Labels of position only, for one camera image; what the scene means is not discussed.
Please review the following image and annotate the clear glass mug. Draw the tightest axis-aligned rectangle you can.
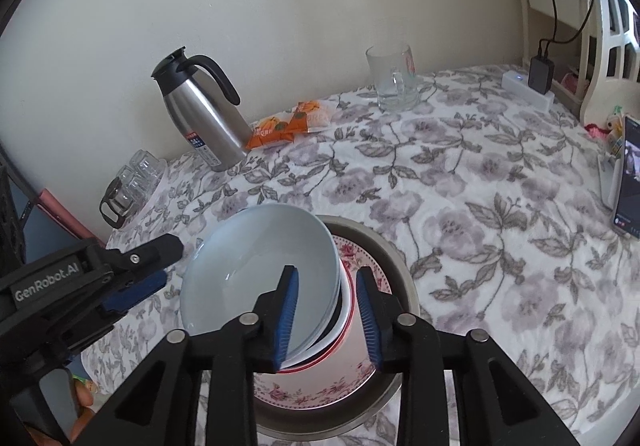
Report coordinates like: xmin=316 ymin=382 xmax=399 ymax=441
xmin=365 ymin=43 xmax=420 ymax=113

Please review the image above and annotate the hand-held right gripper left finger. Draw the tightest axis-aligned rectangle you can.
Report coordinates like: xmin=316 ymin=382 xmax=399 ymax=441
xmin=85 ymin=265 xmax=300 ymax=446

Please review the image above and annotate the round floral rim plate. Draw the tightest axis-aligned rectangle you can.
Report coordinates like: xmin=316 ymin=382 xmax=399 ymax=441
xmin=252 ymin=233 xmax=393 ymax=409

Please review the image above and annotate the white phone stand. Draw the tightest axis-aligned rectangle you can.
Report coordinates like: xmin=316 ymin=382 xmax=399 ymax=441
xmin=597 ymin=153 xmax=623 ymax=212

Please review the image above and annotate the black charger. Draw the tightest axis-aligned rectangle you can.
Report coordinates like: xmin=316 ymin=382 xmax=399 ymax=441
xmin=529 ymin=38 xmax=556 ymax=95

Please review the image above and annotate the person's left hand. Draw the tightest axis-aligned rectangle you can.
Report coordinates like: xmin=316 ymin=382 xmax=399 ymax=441
xmin=67 ymin=372 xmax=104 ymax=446

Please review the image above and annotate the smartphone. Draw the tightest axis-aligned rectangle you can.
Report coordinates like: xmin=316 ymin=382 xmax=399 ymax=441
xmin=612 ymin=115 xmax=640 ymax=241

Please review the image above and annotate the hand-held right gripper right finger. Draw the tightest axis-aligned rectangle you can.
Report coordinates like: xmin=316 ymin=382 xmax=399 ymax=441
xmin=355 ymin=267 xmax=583 ymax=446

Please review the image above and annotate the dark blue board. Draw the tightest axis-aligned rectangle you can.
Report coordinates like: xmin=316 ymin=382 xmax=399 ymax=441
xmin=12 ymin=196 xmax=76 ymax=252

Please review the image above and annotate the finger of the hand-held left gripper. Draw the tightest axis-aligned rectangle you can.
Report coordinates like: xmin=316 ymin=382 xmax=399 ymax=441
xmin=102 ymin=233 xmax=183 ymax=272
xmin=97 ymin=270 xmax=167 ymax=314

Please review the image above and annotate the white lattice panel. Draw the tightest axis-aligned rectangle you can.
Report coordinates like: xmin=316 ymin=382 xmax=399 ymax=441
xmin=580 ymin=0 xmax=640 ymax=127

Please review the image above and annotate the stainless steel basin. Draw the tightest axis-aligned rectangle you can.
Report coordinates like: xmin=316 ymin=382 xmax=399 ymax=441
xmin=252 ymin=214 xmax=422 ymax=442

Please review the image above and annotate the white wooden stand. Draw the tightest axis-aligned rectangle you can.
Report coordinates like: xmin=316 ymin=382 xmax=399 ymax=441
xmin=514 ymin=0 xmax=593 ymax=102

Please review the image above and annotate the strawberry print bowl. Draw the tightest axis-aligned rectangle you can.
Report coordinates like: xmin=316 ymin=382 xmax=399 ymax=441
xmin=280 ymin=246 xmax=358 ymax=372

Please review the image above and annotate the white power strip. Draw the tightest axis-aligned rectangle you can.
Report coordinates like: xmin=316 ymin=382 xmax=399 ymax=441
xmin=501 ymin=71 xmax=556 ymax=113

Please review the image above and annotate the light blue bowl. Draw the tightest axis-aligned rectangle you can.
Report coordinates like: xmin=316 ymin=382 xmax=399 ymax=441
xmin=180 ymin=204 xmax=343 ymax=357

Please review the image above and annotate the floral table blanket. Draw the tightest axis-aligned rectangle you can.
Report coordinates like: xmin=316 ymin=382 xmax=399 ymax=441
xmin=80 ymin=61 xmax=640 ymax=446

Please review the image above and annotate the stainless steel thermos jug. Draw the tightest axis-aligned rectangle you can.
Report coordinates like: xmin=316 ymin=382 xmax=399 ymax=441
xmin=151 ymin=46 xmax=252 ymax=172

